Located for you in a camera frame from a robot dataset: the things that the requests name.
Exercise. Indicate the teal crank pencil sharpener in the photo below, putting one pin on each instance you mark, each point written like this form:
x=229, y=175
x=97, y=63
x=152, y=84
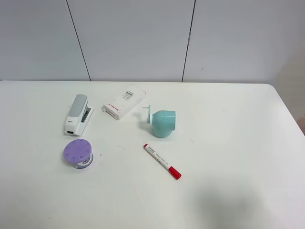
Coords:
x=163, y=122

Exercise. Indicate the white grey stapler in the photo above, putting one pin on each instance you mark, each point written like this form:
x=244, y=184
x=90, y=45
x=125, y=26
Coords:
x=78, y=116

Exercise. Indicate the white staples box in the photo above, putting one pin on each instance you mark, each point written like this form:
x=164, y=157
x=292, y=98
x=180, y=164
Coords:
x=124, y=102

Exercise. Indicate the red capped white marker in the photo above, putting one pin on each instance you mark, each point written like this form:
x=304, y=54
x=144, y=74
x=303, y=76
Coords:
x=174, y=173

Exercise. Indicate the purple lidded round container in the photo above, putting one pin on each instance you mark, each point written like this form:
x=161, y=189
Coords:
x=78, y=153

